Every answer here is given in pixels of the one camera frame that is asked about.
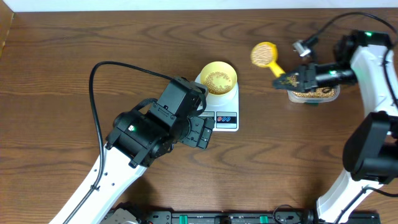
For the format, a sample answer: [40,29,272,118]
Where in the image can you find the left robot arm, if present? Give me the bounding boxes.
[51,106,215,223]

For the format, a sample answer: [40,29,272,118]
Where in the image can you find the clear plastic container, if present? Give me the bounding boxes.
[287,86,340,103]

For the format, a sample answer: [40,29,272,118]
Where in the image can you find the soybeans in bowl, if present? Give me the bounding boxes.
[204,72,233,95]

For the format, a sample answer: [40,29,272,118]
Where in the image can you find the white digital kitchen scale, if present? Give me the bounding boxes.
[195,74,239,131]

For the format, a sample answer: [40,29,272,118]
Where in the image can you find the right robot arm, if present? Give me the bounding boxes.
[272,30,397,223]

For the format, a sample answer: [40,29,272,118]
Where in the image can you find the yellow plastic measuring scoop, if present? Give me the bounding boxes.
[250,42,285,78]

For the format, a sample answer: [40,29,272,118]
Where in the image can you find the pile of soybeans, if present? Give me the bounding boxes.
[293,87,336,98]

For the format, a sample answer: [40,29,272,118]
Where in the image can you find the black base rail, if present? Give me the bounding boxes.
[105,211,382,224]

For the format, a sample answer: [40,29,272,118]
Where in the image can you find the yellow plastic bowl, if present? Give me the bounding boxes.
[198,62,238,96]

